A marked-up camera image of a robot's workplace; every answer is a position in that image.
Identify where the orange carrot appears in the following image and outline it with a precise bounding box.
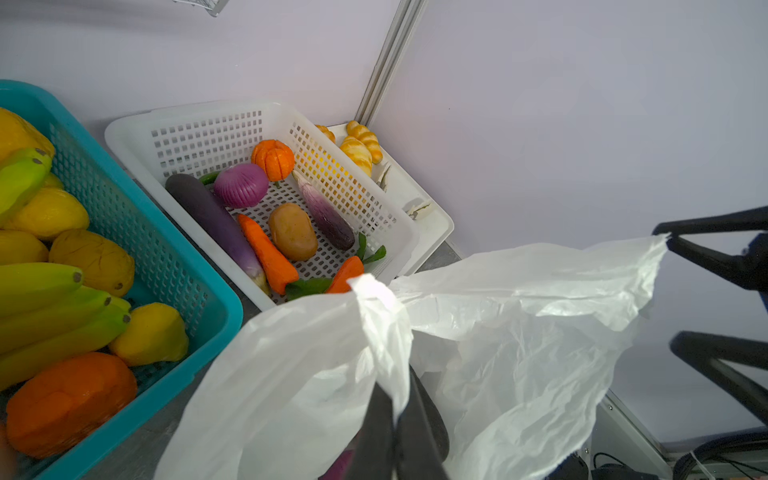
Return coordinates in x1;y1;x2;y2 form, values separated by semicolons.
236;214;299;295

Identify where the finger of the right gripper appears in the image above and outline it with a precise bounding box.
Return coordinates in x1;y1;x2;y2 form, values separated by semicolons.
652;206;767;292
669;331;767;425

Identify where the teal plastic fruit basket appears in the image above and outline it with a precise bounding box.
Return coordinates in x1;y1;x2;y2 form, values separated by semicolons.
1;80;243;479

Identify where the dark purple eggplant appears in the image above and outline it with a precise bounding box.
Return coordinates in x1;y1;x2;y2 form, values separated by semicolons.
165;174;270;294

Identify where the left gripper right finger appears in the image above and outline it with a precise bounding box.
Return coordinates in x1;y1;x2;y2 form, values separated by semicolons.
395;368;450;479

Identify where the yellow banana bunch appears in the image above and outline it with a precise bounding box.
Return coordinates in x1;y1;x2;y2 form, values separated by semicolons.
1;262;131;390

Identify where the brown potato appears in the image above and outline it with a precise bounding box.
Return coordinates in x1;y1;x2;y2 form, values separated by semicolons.
268;203;318;262

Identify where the white plastic grocery bag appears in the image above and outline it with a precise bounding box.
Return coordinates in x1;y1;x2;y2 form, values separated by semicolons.
155;236;667;479

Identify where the croissant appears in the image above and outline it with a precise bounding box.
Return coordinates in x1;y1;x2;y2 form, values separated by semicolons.
346;121;383;164
341;136;373;177

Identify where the croissant right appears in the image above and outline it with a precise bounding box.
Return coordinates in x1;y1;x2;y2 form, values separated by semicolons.
346;121;383;164

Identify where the white tray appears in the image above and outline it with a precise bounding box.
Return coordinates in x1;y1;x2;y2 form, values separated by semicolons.
327;122;456;277

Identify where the small striped purple eggplant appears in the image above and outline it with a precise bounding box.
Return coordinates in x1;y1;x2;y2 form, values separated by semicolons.
293;172;355;250

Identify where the orange tangerine in white basket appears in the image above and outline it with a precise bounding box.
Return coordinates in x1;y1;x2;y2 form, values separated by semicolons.
251;140;295;182

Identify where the yellow lemon front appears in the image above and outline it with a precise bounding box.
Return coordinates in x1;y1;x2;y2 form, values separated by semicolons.
109;303;189;367

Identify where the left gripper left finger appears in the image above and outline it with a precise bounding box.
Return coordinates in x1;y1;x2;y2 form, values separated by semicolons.
343;384;395;480

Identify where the small carrot with leaves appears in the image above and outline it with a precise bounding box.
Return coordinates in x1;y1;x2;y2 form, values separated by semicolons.
286;232;387;301

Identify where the white plastic vegetable basket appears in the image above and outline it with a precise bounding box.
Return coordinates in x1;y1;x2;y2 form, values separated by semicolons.
105;101;419;310

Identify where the orange fruit front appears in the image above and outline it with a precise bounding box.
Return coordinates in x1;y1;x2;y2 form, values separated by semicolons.
6;352;138;459

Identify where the purple red onion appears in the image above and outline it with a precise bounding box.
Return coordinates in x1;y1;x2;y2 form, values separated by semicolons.
213;163;270;209

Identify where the croissant middle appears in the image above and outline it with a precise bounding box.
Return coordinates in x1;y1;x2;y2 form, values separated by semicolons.
341;136;373;177

